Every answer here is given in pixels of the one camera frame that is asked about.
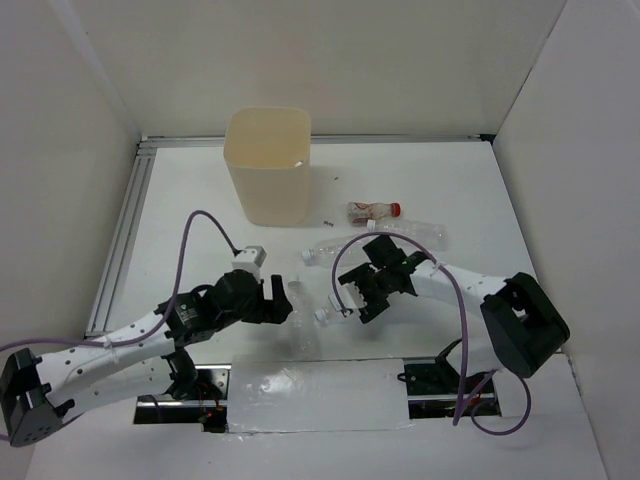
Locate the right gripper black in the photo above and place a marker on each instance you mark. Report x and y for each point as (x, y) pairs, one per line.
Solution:
(374, 307)

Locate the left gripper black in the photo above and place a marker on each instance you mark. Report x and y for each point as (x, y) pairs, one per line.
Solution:
(271, 310)

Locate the clear bottle diagonal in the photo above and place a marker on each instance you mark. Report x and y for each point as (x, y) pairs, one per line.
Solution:
(327, 316)

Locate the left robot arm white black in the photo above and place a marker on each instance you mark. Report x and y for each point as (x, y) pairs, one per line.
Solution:
(42, 394)

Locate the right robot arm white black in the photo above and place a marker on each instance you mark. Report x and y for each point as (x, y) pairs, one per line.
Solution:
(506, 323)

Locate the beige plastic bin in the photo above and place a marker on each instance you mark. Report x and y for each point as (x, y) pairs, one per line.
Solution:
(261, 146)

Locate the clear bottle white cap centre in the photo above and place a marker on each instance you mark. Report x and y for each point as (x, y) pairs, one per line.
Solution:
(324, 253)

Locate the clear bottle white cap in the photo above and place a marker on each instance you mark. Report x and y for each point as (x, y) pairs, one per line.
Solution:
(431, 236)
(324, 253)

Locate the small bottle red cap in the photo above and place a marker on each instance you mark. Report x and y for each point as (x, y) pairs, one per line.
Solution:
(361, 213)

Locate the clear bottle white cap right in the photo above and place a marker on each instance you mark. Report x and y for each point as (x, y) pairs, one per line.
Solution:
(431, 236)

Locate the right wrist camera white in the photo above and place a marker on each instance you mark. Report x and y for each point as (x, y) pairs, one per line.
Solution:
(339, 303)

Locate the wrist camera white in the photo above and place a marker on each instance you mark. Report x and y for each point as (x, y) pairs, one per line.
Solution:
(339, 303)
(250, 259)

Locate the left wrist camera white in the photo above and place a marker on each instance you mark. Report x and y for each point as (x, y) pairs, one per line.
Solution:
(250, 259)

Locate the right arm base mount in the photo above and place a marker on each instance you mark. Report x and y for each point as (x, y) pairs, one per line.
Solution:
(432, 385)

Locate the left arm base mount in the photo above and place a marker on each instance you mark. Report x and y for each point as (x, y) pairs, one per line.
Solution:
(197, 394)

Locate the aluminium frame rail left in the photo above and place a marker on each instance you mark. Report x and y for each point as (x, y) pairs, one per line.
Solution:
(122, 244)

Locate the aluminium frame rail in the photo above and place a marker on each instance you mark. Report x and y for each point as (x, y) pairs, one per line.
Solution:
(122, 244)
(205, 141)

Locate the aluminium frame rail back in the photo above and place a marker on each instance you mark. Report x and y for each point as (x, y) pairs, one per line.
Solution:
(205, 141)

